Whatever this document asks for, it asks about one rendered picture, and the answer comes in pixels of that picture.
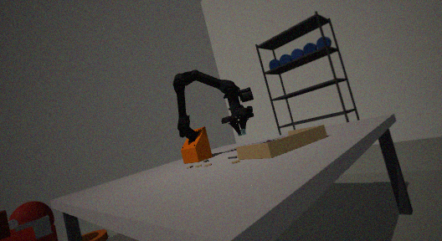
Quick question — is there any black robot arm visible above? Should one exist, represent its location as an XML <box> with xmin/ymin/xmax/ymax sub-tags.
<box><xmin>172</xmin><ymin>69</ymin><xmax>254</xmax><ymax>142</ymax></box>

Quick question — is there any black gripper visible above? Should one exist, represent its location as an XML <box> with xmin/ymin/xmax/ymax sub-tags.
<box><xmin>221</xmin><ymin>103</ymin><xmax>254</xmax><ymax>135</ymax></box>

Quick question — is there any teal cube with black x marks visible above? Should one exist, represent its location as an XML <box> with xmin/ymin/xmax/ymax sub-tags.
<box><xmin>238</xmin><ymin>129</ymin><xmax>246</xmax><ymax>136</ymax></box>

